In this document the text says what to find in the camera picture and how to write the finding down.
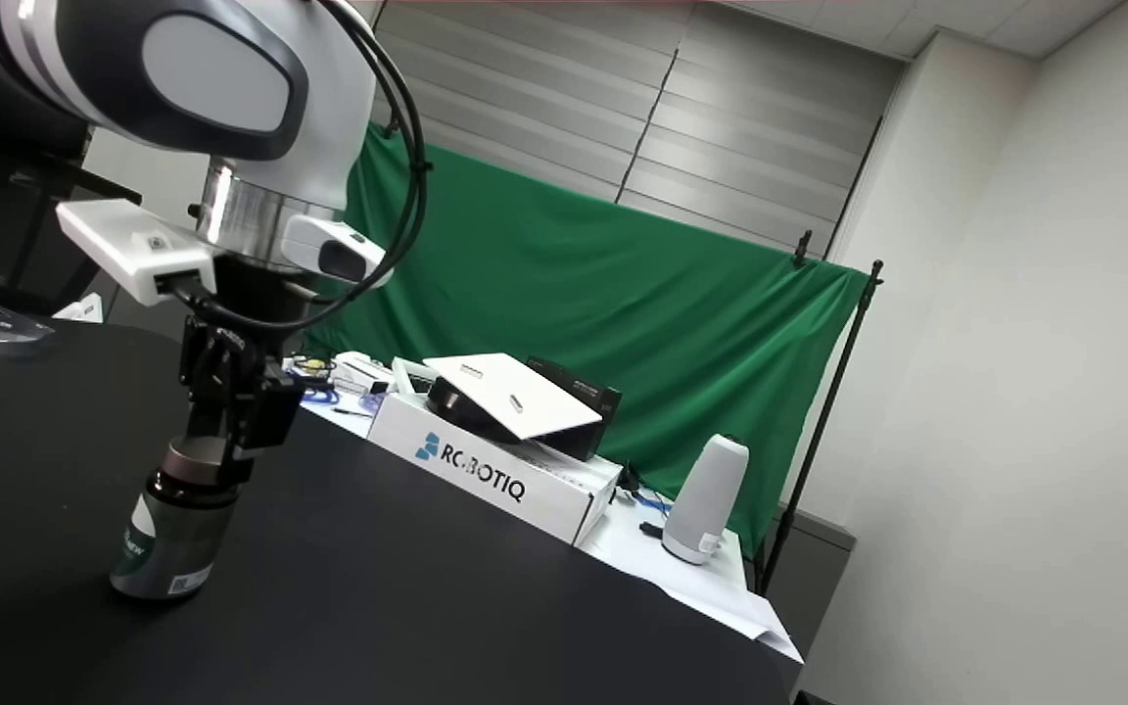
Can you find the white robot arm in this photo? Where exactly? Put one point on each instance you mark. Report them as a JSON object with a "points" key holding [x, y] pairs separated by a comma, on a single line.
{"points": [[330, 79]]}

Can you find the dark green supplement bottle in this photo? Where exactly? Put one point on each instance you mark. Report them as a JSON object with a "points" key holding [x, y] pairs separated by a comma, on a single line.
{"points": [[174, 544]]}

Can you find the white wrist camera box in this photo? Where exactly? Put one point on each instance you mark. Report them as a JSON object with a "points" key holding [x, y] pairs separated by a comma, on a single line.
{"points": [[134, 250]]}

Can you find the white tapered device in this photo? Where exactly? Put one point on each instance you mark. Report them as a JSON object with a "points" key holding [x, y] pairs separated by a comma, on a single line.
{"points": [[706, 503]]}

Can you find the grey cabinet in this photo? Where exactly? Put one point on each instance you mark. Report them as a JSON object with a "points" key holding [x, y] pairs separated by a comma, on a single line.
{"points": [[813, 575]]}

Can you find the white Robotiq cardboard box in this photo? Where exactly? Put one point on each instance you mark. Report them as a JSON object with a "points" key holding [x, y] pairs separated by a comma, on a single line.
{"points": [[488, 474]]}

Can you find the black flat box white lid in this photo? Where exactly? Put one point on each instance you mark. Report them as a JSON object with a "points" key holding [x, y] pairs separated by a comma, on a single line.
{"points": [[518, 395]]}

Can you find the white side table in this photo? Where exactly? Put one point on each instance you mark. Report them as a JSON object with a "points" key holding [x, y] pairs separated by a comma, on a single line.
{"points": [[706, 589]]}

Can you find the green backdrop cloth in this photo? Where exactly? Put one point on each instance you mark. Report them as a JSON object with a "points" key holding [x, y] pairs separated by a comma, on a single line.
{"points": [[655, 327]]}

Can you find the grey window blinds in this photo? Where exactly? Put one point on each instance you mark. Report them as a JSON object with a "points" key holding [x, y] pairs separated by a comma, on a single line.
{"points": [[723, 118]]}

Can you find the black backdrop stand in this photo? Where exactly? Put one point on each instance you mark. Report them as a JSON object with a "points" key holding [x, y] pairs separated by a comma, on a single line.
{"points": [[825, 405]]}

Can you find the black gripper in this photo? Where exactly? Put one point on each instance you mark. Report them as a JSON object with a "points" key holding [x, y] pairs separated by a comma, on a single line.
{"points": [[244, 306]]}

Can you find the black foam table mat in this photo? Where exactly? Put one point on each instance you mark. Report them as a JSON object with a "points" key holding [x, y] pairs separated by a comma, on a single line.
{"points": [[392, 600]]}

